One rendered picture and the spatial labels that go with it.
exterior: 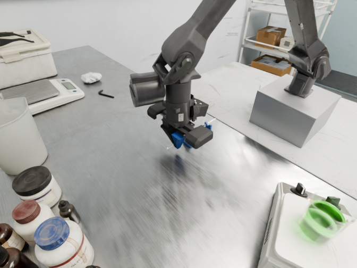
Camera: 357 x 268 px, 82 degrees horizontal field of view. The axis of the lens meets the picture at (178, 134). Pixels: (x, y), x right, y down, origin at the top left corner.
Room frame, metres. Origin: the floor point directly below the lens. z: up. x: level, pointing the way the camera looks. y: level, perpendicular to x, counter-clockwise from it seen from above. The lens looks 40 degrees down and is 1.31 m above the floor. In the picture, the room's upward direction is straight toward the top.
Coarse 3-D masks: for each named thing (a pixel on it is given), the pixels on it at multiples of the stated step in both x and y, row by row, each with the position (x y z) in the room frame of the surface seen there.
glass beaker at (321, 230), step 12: (324, 192) 0.18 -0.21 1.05; (336, 192) 0.17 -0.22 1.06; (312, 204) 0.15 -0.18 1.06; (336, 204) 0.17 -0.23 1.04; (348, 204) 0.16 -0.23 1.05; (300, 216) 0.16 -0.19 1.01; (312, 216) 0.15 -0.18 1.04; (324, 216) 0.14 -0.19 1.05; (336, 216) 0.13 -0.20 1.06; (348, 216) 0.14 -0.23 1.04; (300, 228) 0.15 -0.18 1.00; (312, 228) 0.14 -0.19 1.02; (324, 228) 0.13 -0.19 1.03; (336, 228) 0.13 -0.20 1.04; (312, 240) 0.13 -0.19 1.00; (324, 240) 0.13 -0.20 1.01
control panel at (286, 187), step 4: (284, 184) 0.28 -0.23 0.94; (288, 184) 0.28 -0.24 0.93; (284, 188) 0.25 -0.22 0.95; (288, 188) 0.26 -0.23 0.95; (284, 192) 0.24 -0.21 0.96; (288, 192) 0.24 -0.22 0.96; (292, 192) 0.24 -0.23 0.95; (308, 192) 0.26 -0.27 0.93; (300, 196) 0.23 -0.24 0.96; (308, 196) 0.24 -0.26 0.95
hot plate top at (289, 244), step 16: (288, 208) 0.19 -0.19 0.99; (288, 224) 0.16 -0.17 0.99; (352, 224) 0.16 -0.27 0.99; (288, 240) 0.14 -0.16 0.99; (304, 240) 0.14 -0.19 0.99; (336, 240) 0.14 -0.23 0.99; (352, 240) 0.14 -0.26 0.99; (288, 256) 0.11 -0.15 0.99; (304, 256) 0.11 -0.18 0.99; (320, 256) 0.11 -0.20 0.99; (336, 256) 0.11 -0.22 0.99; (352, 256) 0.11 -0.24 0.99
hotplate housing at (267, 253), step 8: (280, 184) 0.28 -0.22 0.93; (280, 192) 0.24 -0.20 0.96; (280, 200) 0.21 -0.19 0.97; (272, 208) 0.22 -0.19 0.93; (280, 208) 0.20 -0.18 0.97; (272, 216) 0.20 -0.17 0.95; (272, 224) 0.17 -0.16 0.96; (272, 232) 0.16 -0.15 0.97; (264, 240) 0.16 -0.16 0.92; (272, 240) 0.14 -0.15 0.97; (264, 248) 0.14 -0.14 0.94; (272, 248) 0.13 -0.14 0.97; (264, 256) 0.13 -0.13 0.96; (272, 256) 0.12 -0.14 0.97; (264, 264) 0.12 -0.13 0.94; (272, 264) 0.11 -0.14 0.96; (280, 264) 0.11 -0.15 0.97; (288, 264) 0.11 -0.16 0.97
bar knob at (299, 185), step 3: (297, 183) 0.26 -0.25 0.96; (300, 183) 0.26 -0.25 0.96; (297, 186) 0.26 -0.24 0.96; (300, 186) 0.25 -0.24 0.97; (303, 186) 0.25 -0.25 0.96; (291, 189) 0.25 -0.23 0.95; (294, 189) 0.25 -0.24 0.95; (297, 189) 0.25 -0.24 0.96; (300, 189) 0.24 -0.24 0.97; (303, 189) 0.24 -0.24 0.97; (294, 192) 0.24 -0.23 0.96; (297, 192) 0.24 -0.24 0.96; (300, 192) 0.24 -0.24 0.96; (303, 192) 0.24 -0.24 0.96; (300, 195) 0.23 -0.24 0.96; (303, 195) 0.23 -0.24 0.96; (306, 195) 0.23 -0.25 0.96
